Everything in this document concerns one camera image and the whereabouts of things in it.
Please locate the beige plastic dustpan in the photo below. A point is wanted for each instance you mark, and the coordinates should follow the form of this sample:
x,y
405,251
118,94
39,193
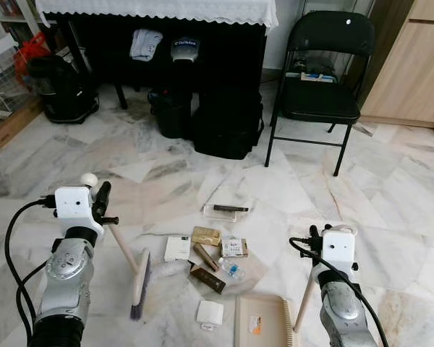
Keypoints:
x,y
262,322

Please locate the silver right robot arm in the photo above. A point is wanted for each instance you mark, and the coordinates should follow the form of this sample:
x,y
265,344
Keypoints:
x,y
340,307

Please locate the white flat carton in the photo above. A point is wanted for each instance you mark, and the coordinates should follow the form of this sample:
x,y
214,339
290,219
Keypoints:
x,y
177,248

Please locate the small printed brown carton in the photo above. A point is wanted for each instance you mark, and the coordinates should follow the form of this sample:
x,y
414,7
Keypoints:
x,y
233,247

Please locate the small clear plastic bottle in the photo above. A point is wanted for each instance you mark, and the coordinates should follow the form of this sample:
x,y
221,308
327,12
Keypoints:
x,y
232,270

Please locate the clear box with brown lid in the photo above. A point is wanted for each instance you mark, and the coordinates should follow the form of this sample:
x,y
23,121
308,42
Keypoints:
x,y
226,211

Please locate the gold patterned box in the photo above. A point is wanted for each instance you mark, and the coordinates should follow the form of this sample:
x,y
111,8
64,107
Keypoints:
x,y
206,236

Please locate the small black bin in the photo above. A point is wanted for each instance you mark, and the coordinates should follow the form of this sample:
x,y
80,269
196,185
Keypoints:
x,y
170,114

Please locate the brown slim stick pack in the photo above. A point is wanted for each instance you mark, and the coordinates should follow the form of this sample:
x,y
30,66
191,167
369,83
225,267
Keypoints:
x,y
205,256

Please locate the black round vacuum cleaner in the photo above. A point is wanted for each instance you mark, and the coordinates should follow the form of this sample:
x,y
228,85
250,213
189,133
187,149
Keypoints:
x,y
61,90

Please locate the dark brown flat box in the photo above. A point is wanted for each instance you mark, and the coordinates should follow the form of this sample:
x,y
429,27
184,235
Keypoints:
x,y
207,279

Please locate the white square paper packet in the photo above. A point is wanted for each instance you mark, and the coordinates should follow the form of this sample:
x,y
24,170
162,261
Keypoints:
x,y
210,313

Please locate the black folding chair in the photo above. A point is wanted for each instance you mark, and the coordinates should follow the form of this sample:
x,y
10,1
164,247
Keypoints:
x,y
318,101

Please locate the black fabric bag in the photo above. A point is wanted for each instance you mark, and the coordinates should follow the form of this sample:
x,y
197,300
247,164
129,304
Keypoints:
x,y
228,126

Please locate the white folded cloth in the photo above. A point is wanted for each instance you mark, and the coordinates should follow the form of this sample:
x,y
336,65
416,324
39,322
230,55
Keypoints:
x,y
145,45

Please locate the red plastic bag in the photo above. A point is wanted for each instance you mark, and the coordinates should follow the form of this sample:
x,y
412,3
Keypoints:
x,y
32,49

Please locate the papers on chair seat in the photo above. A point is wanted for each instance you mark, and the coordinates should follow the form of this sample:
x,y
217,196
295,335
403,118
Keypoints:
x,y
322,76

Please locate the light wooden cabinet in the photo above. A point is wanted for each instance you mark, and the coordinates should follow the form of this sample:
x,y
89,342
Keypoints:
x,y
412,72

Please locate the white lace cover cloth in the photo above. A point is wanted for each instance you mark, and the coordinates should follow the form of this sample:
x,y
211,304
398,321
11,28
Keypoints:
x,y
159,10

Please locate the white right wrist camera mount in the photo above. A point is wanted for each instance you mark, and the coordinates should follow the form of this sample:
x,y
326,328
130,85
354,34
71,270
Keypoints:
x,y
338,246

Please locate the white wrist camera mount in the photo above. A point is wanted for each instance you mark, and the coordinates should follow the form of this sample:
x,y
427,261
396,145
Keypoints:
x,y
338,246
74,204

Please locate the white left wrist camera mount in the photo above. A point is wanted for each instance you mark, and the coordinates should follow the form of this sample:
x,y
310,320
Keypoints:
x,y
74,204

